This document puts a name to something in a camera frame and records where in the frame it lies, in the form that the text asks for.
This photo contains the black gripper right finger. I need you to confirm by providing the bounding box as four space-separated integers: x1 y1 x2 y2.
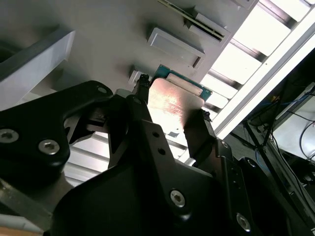
183 110 303 236

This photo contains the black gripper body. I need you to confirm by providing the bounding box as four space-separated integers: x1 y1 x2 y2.
45 103 234 236

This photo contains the silver CPU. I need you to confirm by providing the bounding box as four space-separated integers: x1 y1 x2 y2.
147 64 214 131

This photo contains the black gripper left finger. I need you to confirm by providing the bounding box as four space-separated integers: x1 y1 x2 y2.
0 75 194 219

